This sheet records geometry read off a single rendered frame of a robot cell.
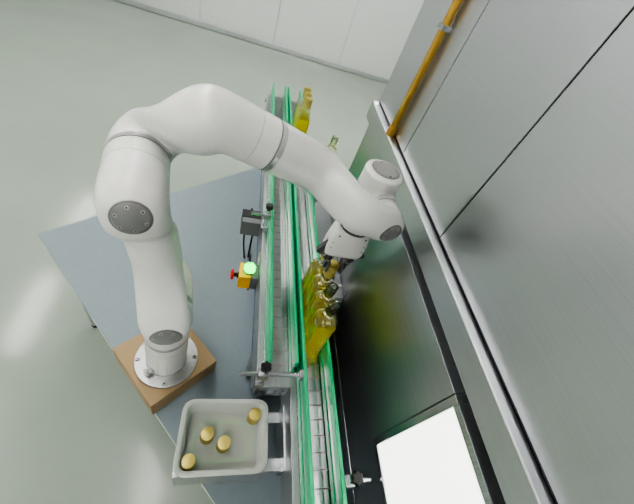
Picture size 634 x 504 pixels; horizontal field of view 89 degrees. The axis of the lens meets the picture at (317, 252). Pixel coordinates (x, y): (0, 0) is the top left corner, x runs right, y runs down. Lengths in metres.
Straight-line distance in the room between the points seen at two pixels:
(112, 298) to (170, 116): 1.04
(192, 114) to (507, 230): 0.52
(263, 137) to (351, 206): 0.19
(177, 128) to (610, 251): 0.58
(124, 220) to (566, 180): 0.62
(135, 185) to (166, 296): 0.32
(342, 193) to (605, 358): 0.42
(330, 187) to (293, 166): 0.08
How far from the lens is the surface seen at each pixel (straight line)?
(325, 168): 0.59
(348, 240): 0.78
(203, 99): 0.52
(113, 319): 1.42
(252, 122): 0.53
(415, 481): 0.79
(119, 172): 0.54
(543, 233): 0.58
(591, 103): 0.60
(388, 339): 0.83
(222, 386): 1.29
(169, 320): 0.81
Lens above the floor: 1.97
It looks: 46 degrees down
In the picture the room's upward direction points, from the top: 25 degrees clockwise
